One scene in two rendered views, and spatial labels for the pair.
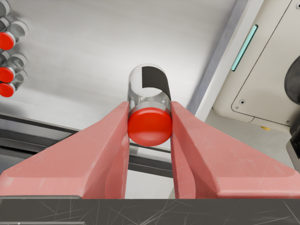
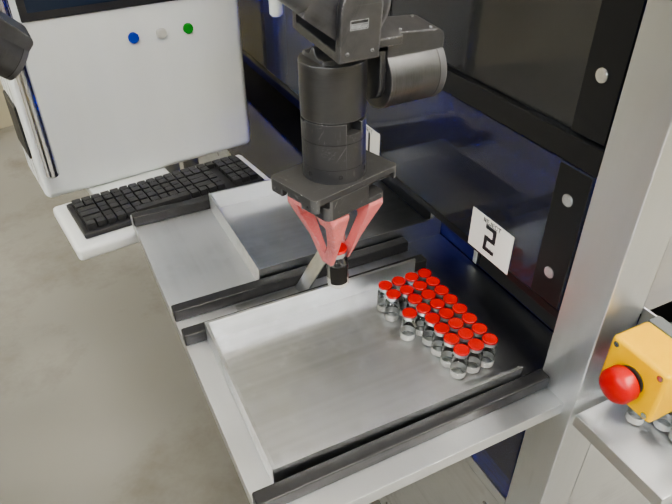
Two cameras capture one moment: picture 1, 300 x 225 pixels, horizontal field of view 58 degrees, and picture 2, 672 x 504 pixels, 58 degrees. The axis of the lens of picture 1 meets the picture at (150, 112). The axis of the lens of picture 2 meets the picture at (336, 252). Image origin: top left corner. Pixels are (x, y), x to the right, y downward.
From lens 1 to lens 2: 0.51 m
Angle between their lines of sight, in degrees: 34
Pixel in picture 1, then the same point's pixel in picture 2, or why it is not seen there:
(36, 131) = not seen: hidden behind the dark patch
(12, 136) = (353, 262)
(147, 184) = (196, 287)
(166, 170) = (196, 305)
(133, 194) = (201, 270)
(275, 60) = not seen: outside the picture
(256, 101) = not seen: outside the picture
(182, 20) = (298, 420)
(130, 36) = (328, 383)
